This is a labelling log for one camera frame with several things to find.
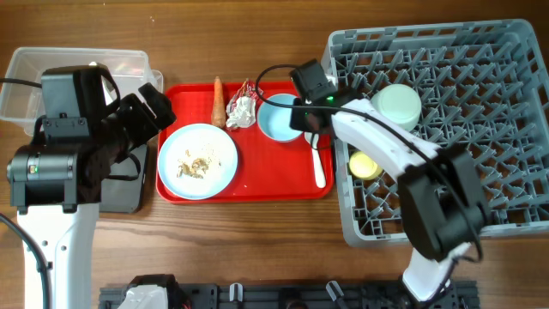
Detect black mounting rail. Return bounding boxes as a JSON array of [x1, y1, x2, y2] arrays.
[[98, 281, 480, 309]]

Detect black waste bin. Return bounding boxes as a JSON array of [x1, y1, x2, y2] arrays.
[[100, 144, 149, 214]]

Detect grey dishwasher rack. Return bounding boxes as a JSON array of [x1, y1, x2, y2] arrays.
[[321, 19, 548, 237]]

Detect light blue bowl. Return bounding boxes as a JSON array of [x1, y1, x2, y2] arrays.
[[256, 102, 303, 142]]

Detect light blue plate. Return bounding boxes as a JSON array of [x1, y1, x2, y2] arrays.
[[157, 124, 238, 201]]

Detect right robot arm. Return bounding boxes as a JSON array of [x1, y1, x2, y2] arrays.
[[290, 91, 492, 305]]

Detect red plastic tray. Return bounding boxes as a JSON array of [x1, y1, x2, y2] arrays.
[[156, 84, 335, 204]]

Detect white tissue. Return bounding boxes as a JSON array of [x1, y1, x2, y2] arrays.
[[226, 96, 256, 130]]

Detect yellow cup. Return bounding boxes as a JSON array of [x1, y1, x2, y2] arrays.
[[349, 151, 383, 180]]

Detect clear plastic bin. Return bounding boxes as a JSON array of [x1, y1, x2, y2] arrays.
[[1, 47, 164, 136]]

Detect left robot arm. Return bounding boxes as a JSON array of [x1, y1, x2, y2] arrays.
[[5, 64, 176, 308]]

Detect light green bowl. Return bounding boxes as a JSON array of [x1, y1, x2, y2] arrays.
[[371, 84, 421, 131]]

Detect orange carrot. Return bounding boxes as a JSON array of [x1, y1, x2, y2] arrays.
[[211, 76, 226, 128]]

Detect foil wrapper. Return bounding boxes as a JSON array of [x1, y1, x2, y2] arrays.
[[231, 79, 259, 103]]

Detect food scraps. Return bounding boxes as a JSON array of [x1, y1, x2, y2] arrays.
[[177, 148, 221, 179]]

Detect white plastic spoon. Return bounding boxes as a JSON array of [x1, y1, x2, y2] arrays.
[[304, 132, 326, 188]]

